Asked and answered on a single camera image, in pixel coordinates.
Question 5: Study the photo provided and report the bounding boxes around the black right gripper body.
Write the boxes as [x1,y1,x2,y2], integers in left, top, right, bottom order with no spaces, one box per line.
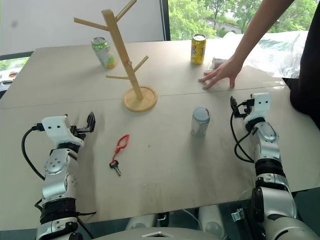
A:
[235,98,255,118]

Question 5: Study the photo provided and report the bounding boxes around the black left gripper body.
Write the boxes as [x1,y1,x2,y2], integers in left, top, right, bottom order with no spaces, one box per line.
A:
[69,125,88,140]

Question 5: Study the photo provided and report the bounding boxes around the person's bare hand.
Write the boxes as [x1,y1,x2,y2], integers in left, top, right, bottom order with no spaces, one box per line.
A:
[198,57,245,90]

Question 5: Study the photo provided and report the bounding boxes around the key with red loop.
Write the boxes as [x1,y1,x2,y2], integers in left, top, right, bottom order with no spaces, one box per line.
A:
[108,134,131,177]

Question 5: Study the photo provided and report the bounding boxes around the silver drink can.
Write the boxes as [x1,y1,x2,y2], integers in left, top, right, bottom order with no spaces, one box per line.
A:
[190,106,211,138]

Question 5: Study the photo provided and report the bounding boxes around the yellow drink can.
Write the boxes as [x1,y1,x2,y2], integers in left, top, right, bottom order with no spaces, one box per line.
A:
[190,33,207,66]

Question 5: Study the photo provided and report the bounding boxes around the clear plastic sheet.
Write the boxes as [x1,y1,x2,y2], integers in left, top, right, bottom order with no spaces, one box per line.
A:
[221,30,310,79]

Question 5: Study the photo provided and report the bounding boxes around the wooden tree-shaped hanging rack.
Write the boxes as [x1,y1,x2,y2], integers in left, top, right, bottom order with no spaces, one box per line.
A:
[73,0,159,113]

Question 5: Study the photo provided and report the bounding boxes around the green drink can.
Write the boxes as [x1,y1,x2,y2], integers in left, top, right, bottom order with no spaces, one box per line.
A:
[90,36,118,70]

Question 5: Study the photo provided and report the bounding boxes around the person's black clothing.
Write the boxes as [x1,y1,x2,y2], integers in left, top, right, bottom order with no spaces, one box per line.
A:
[281,0,320,124]

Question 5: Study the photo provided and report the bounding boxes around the white rounded robot leg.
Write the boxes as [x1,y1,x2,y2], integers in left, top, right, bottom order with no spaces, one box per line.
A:
[124,214,157,231]
[197,204,228,240]

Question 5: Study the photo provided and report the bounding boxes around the grey robot torso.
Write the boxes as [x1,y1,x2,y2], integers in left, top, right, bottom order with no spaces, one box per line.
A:
[91,225,253,240]

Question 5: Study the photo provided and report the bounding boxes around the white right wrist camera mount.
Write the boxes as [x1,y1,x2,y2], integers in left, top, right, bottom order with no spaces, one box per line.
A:
[243,92,272,124]

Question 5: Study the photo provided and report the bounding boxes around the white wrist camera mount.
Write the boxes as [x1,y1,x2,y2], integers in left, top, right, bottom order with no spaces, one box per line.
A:
[243,92,272,124]
[40,115,85,146]

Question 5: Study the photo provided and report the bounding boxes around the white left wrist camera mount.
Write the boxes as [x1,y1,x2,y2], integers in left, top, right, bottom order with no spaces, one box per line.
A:
[40,115,85,146]

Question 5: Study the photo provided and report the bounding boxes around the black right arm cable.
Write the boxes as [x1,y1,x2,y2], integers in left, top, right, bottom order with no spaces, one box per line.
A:
[230,102,256,164]

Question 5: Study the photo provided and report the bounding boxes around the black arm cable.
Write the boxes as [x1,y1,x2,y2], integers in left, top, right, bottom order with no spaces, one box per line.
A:
[21,123,46,181]
[230,102,256,164]

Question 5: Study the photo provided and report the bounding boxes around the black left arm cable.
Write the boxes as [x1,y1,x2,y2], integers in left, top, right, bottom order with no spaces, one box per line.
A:
[21,123,46,181]

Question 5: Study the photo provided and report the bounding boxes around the dark window frame post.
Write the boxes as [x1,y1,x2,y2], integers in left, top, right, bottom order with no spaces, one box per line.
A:
[159,0,172,42]

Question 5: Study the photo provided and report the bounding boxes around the small metal bracket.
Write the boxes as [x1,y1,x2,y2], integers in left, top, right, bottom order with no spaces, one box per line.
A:
[230,208,248,223]

